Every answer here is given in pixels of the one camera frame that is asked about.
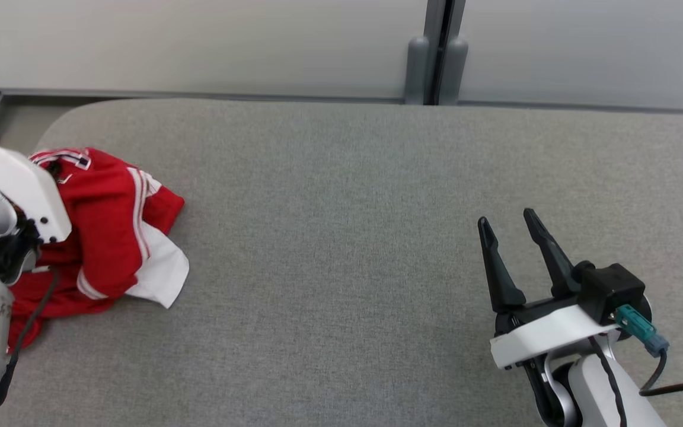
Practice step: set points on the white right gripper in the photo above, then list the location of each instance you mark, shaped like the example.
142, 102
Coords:
543, 335

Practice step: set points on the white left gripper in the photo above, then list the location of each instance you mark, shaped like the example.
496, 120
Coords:
27, 190

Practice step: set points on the red Bulls jersey white sleeves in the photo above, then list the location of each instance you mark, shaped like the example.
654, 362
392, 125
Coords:
104, 196

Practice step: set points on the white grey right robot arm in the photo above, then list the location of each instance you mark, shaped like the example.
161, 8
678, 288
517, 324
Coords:
590, 394

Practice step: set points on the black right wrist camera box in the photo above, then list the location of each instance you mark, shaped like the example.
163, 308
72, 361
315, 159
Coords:
611, 290

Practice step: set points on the grey partition post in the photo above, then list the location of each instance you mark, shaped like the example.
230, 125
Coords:
418, 65

